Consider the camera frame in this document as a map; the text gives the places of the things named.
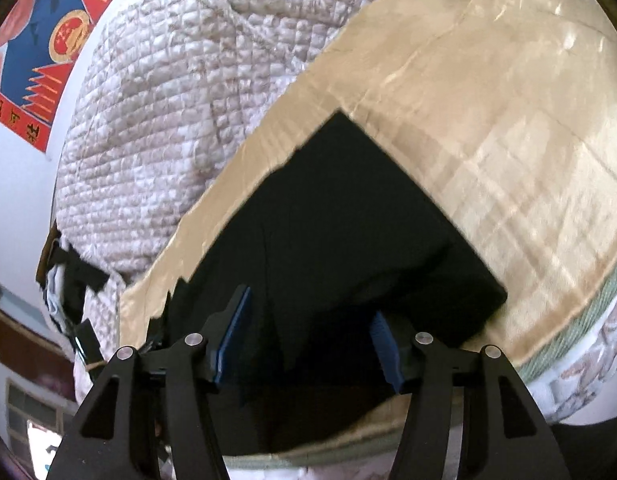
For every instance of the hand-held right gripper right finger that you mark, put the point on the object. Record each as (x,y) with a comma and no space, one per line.
(386,355)

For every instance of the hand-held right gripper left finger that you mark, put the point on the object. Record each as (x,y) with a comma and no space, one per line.
(233,331)

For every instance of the black pants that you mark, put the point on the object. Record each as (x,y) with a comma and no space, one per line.
(338,235)

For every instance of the black garment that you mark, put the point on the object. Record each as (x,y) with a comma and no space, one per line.
(83,271)

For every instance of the dark clothes pile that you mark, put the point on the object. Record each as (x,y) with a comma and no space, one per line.
(56,305)

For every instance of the brown wooden board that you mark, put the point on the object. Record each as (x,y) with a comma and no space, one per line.
(28,350)

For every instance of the window with grille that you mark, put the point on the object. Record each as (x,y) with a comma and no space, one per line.
(33,410)

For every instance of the floral quilted bedspread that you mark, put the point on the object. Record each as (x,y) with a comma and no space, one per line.
(188,85)

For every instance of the gold satin blanket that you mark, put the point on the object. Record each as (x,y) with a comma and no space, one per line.
(488,110)

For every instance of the red and blue wall poster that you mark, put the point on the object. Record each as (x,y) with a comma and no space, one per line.
(33,35)

